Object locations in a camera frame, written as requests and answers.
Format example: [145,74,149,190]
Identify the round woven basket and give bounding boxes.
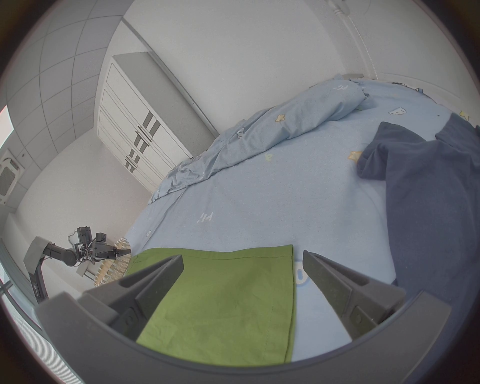
[94,238,133,287]

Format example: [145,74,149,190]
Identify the green shorts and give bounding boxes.
[129,244,297,367]

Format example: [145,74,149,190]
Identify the white wardrobe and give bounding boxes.
[97,52,212,194]

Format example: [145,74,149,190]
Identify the ceiling lamp panel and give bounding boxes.
[0,105,15,149]

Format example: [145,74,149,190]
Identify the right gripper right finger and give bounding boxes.
[303,249,406,343]

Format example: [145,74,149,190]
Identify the dark blue garment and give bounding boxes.
[356,112,480,304]

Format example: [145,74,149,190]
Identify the ceiling air conditioner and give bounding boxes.
[0,148,27,206]

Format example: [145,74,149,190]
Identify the pale blue quilt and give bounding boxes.
[147,74,374,205]

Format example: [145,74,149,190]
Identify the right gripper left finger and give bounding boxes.
[80,254,184,342]

